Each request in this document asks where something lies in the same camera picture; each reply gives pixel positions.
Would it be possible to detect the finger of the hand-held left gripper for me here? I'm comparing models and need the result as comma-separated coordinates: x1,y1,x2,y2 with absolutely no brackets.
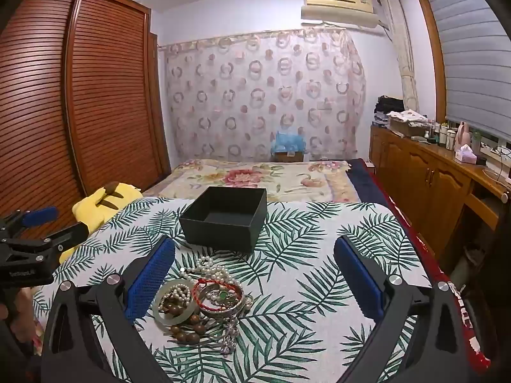
0,207,58,240
24,222,88,264

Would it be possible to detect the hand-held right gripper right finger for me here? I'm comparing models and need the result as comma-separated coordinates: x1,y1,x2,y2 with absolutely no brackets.
333,235,485,383

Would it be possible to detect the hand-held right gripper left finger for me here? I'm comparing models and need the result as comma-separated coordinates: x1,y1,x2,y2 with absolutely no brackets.
40,235,176,383

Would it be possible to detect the pale jade bangle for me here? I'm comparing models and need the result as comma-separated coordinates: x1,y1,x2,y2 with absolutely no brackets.
153,279,200,324

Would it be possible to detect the small pearl bracelet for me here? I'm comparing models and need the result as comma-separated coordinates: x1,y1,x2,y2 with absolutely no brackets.
168,282,193,303

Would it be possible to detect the red string bracelet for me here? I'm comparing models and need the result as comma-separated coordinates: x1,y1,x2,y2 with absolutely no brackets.
192,279,243,315

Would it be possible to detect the large pearl necklace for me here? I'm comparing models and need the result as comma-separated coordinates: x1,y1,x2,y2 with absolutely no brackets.
181,257,244,288

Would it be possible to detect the wooden bead bracelet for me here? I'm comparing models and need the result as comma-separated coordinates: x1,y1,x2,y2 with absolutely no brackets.
160,295,208,346

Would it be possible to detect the black jewelry box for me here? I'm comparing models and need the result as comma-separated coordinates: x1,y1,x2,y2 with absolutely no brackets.
178,186,267,254

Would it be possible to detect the silver bangle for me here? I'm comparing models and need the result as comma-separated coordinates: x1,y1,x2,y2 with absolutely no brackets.
197,283,254,318

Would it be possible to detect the silver ornate necklace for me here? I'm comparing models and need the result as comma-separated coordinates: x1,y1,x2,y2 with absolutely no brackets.
217,313,242,356

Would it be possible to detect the yellow plush toy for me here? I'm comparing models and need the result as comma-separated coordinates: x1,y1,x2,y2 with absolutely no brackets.
60,181,144,264

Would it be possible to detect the leaf print cloth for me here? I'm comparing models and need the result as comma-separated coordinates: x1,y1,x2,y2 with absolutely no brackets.
32,197,432,383

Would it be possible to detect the wooden cabinet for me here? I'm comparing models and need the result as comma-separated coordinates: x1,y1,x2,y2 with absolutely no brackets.
369,124,511,264

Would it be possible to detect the floral blanket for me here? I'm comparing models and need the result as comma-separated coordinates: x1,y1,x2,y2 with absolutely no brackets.
141,159,362,204

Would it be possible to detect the brown cardboard box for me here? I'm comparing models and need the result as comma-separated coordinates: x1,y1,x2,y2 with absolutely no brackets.
273,149,305,163

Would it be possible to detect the wooden slatted wardrobe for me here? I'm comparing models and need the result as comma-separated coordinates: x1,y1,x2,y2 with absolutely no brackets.
0,0,172,244

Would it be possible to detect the blue plastic bag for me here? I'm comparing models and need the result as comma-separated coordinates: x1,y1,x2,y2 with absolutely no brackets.
271,130,306,154

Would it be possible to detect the open cardboard box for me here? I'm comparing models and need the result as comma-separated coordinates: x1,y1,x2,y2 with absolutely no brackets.
389,117,428,136

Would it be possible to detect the pink tissue box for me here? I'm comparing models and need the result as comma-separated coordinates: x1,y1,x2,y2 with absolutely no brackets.
455,145,477,163

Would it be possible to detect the floral patterned cloth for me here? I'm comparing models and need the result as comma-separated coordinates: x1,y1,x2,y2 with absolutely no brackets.
387,109,429,122

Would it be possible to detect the stack of folded clothes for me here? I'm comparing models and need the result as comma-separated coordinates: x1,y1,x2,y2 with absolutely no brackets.
373,96,406,128

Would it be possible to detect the pink vase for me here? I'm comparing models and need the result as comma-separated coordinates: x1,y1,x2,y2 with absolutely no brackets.
456,122,472,148

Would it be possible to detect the circle patterned curtain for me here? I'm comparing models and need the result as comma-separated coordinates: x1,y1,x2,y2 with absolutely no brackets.
157,28,367,162

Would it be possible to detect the beige window curtain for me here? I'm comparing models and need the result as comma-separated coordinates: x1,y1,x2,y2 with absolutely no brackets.
379,0,420,112

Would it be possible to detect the grey window blind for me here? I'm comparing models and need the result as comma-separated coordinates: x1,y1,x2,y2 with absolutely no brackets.
423,0,511,144

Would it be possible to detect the wooden window frame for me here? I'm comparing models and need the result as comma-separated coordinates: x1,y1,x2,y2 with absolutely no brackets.
413,0,448,124

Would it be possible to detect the wall air conditioner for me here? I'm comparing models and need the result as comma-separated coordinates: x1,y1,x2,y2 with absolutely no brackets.
300,0,382,28

